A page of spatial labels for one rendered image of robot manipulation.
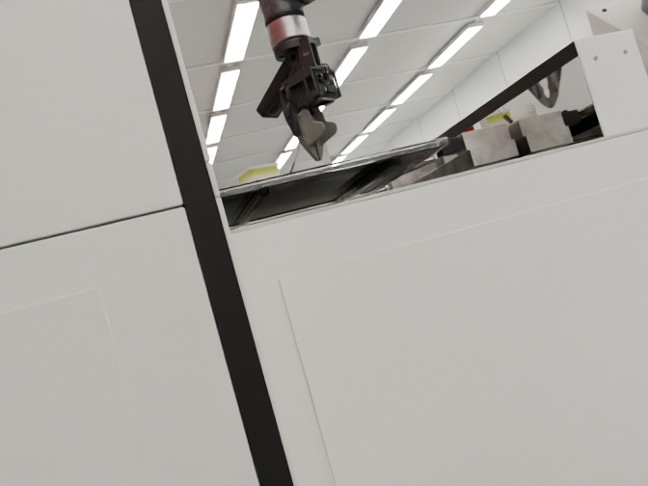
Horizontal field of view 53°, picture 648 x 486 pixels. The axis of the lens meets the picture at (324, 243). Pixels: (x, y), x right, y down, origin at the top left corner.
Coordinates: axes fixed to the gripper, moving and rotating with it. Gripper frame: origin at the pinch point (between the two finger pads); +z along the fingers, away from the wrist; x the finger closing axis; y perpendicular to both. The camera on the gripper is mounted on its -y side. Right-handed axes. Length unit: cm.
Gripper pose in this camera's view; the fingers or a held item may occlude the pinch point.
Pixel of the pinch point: (313, 155)
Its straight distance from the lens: 118.7
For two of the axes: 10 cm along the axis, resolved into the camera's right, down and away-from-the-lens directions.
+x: 6.1, -1.3, 7.8
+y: 7.4, -2.5, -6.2
